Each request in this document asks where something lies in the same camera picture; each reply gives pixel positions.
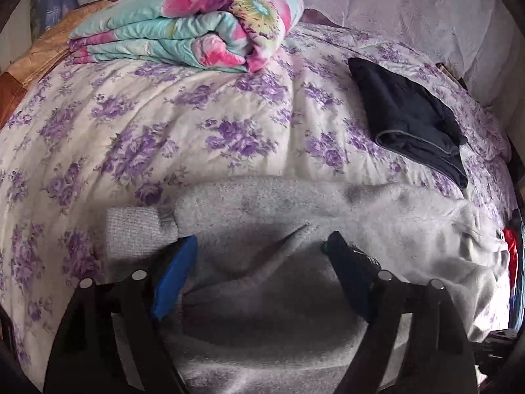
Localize brown orange pillow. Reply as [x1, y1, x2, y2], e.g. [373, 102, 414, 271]
[0, 0, 119, 130]

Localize folded teal pink floral quilt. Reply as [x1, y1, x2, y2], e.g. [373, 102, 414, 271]
[68, 0, 305, 74]

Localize dark navy folded pants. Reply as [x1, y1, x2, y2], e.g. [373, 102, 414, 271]
[348, 57, 469, 189]

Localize red cloth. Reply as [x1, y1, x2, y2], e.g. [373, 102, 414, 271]
[504, 228, 520, 292]

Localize grey knitted sweater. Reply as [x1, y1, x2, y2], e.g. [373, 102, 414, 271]
[106, 176, 511, 394]

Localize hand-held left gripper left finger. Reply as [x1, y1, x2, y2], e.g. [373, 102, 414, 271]
[43, 236, 198, 394]

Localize purple floral bedspread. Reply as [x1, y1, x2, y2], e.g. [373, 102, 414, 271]
[0, 20, 513, 394]

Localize black device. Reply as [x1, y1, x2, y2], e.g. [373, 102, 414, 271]
[473, 328, 519, 378]

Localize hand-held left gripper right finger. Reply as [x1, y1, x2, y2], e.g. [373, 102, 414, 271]
[321, 231, 480, 394]

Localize wooden bed frame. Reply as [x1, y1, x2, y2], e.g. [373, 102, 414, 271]
[435, 62, 468, 91]

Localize white lace wall cloth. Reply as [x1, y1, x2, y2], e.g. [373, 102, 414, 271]
[74, 0, 517, 107]

